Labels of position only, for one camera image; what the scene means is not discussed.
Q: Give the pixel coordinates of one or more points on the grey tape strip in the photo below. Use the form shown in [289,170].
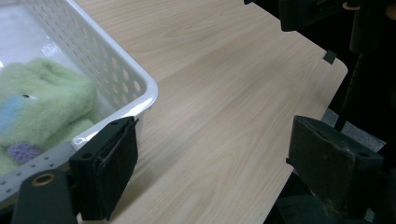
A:
[361,135]

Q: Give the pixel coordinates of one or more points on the black metal stand pole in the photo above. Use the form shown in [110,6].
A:
[350,93]

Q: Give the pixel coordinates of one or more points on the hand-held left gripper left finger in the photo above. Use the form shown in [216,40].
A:
[107,174]

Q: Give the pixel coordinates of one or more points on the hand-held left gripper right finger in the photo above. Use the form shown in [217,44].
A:
[327,165]

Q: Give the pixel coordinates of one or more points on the white perforated plastic basket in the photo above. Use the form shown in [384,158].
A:
[93,56]

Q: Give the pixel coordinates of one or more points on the black tape piece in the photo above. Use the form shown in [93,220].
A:
[329,57]

